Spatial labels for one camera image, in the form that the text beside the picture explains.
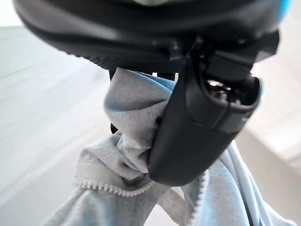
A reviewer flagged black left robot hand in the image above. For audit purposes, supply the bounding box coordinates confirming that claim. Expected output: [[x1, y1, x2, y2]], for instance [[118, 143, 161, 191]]
[[13, 0, 290, 187]]

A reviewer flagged light blue zip-up garment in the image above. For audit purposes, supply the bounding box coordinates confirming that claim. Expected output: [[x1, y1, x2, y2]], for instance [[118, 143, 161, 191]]
[[40, 67, 297, 226]]

